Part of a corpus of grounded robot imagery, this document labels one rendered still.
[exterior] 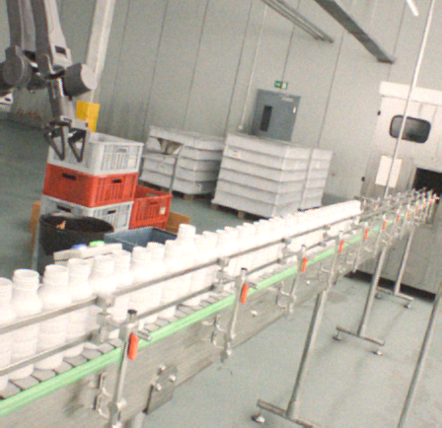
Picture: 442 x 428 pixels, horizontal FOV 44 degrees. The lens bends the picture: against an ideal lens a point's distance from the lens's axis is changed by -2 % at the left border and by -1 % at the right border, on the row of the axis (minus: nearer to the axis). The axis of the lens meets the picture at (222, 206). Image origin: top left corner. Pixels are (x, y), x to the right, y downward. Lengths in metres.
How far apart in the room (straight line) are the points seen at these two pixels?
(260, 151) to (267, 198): 0.68
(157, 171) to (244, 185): 1.59
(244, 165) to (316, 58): 4.59
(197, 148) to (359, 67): 4.57
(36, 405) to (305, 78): 11.47
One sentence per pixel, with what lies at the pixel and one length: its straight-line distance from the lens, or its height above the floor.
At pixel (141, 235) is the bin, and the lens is 2.22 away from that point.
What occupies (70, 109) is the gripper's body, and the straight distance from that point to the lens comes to 1.42.
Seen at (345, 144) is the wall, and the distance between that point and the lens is 11.76.
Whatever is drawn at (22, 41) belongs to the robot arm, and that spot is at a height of 1.53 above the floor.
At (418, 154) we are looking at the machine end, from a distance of 5.93.
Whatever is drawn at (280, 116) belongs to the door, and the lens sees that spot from 12.18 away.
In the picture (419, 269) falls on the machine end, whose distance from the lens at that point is 6.01.
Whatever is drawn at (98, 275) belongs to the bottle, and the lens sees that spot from 1.00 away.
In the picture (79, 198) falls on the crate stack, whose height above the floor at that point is 0.71.
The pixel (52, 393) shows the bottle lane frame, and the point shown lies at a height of 0.98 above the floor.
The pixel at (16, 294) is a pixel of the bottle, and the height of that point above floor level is 1.14.
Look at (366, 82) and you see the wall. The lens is 11.79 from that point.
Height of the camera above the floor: 1.46
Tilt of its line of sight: 9 degrees down
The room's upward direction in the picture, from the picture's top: 12 degrees clockwise
